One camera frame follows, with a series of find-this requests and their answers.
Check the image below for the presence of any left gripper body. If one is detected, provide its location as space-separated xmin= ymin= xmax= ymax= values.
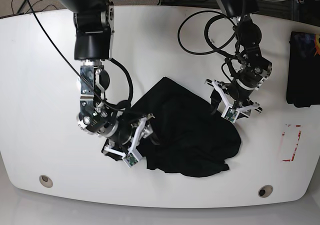
xmin=205 ymin=79 xmax=263 ymax=118

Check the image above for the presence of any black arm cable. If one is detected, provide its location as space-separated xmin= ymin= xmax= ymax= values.
xmin=177 ymin=9 xmax=246 ymax=61
xmin=21 ymin=0 xmax=133 ymax=116

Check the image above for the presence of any left table cable grommet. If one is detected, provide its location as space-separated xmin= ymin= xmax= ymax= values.
xmin=39 ymin=175 xmax=53 ymax=188

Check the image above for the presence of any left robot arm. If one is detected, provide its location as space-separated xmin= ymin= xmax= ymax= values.
xmin=204 ymin=0 xmax=272 ymax=123

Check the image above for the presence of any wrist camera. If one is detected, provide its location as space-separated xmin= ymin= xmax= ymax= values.
xmin=122 ymin=153 xmax=139 ymax=168
xmin=221 ymin=106 xmax=240 ymax=123

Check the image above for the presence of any white floor cable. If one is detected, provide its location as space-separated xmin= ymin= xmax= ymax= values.
xmin=259 ymin=0 xmax=298 ymax=4

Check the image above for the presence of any red tape rectangle marking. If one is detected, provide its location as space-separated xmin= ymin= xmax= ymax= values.
xmin=279 ymin=124 xmax=302 ymax=162

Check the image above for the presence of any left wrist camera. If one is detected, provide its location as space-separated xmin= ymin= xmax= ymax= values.
xmin=221 ymin=106 xmax=240 ymax=123

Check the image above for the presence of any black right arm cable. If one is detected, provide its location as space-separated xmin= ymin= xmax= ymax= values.
xmin=21 ymin=0 xmax=133 ymax=116

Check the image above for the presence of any black t-shirt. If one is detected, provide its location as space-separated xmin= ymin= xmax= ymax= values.
xmin=286 ymin=31 xmax=320 ymax=108
xmin=101 ymin=76 xmax=243 ymax=178

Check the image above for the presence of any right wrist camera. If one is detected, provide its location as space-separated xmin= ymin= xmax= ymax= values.
xmin=122 ymin=153 xmax=139 ymax=168

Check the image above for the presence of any table cable grommet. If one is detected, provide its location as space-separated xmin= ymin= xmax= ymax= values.
xmin=258 ymin=185 xmax=273 ymax=198
xmin=39 ymin=175 xmax=53 ymax=188

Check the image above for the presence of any right table cable grommet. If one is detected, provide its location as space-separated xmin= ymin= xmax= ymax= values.
xmin=258 ymin=185 xmax=273 ymax=198

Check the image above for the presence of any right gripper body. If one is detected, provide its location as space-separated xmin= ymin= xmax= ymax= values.
xmin=101 ymin=113 xmax=155 ymax=158

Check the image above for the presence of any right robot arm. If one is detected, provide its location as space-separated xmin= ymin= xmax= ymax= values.
xmin=59 ymin=0 xmax=154 ymax=166

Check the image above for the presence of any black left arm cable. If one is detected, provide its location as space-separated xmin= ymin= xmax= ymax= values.
xmin=177 ymin=9 xmax=246 ymax=61

